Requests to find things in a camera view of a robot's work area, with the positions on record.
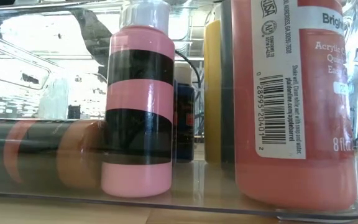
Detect dark blue paint bottle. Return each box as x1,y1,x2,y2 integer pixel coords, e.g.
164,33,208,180
172,63,196,164

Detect yellow paint bottle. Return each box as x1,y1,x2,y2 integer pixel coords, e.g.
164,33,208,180
203,19,224,166

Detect pink paint bottle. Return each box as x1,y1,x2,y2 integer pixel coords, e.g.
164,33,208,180
100,0,176,198

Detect clear plastic bin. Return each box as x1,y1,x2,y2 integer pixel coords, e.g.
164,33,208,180
0,0,358,223

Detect large red paint bottle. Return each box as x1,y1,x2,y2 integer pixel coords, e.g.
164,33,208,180
230,0,358,213

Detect orange paint bottle black label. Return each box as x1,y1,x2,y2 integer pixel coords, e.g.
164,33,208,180
0,119,108,190

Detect white pillar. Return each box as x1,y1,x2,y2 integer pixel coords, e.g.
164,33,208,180
38,76,70,119

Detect black left camera cable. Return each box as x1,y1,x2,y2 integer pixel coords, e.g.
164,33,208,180
174,49,203,90

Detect black wall panel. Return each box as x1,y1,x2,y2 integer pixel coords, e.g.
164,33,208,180
67,105,81,119

